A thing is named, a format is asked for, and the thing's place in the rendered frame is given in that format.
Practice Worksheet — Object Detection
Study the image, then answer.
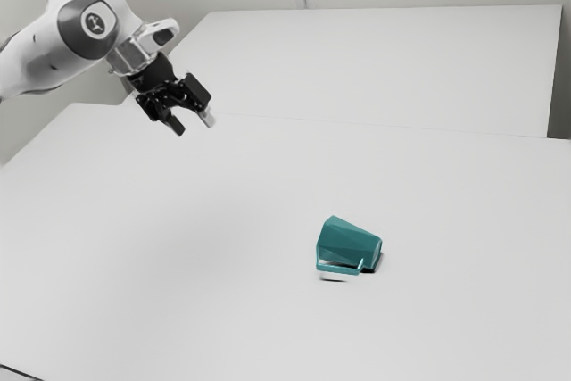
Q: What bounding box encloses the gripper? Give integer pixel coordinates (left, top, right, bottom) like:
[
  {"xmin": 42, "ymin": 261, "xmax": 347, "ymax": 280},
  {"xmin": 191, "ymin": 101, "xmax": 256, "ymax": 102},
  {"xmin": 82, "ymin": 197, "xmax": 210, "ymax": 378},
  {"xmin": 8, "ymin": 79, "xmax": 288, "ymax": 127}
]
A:
[{"xmin": 126, "ymin": 54, "xmax": 218, "ymax": 137}]

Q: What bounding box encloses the teal faceted mug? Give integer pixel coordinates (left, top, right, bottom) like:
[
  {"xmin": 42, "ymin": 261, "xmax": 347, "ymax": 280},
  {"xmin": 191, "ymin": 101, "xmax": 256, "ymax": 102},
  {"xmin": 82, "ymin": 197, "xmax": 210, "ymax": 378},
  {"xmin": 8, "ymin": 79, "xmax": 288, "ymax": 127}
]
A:
[{"xmin": 314, "ymin": 214, "xmax": 384, "ymax": 275}]

